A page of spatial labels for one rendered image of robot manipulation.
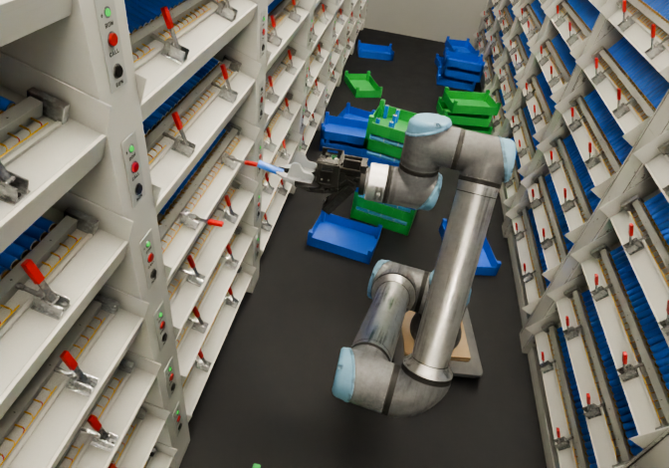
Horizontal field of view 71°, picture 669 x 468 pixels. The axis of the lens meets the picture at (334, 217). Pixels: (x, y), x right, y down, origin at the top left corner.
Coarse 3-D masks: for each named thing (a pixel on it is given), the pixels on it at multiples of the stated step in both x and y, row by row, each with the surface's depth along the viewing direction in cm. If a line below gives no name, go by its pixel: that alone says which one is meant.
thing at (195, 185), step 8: (232, 128) 140; (232, 136) 137; (224, 144) 133; (216, 152) 129; (208, 160) 126; (216, 160) 127; (208, 168) 123; (200, 176) 120; (192, 184) 117; (200, 184) 119; (192, 192) 115; (184, 200) 112; (176, 208) 109; (192, 208) 114; (168, 216) 107; (176, 216) 108; (168, 224) 105; (176, 224) 108; (160, 232) 103; (176, 232) 107; (160, 240) 102
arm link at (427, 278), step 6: (426, 276) 162; (432, 276) 160; (426, 282) 161; (420, 288) 160; (426, 288) 160; (420, 294) 159; (426, 294) 159; (420, 300) 160; (468, 300) 159; (420, 306) 160; (420, 312) 163; (462, 318) 165
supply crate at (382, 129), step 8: (376, 112) 212; (392, 112) 216; (400, 112) 214; (408, 112) 213; (368, 120) 201; (384, 120) 214; (400, 120) 216; (408, 120) 216; (368, 128) 203; (376, 128) 201; (384, 128) 200; (392, 128) 199; (400, 128) 210; (384, 136) 202; (392, 136) 201; (400, 136) 200
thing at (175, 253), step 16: (240, 128) 141; (256, 128) 142; (240, 144) 140; (224, 176) 128; (208, 192) 121; (224, 192) 127; (208, 208) 117; (176, 240) 106; (192, 240) 108; (176, 256) 103
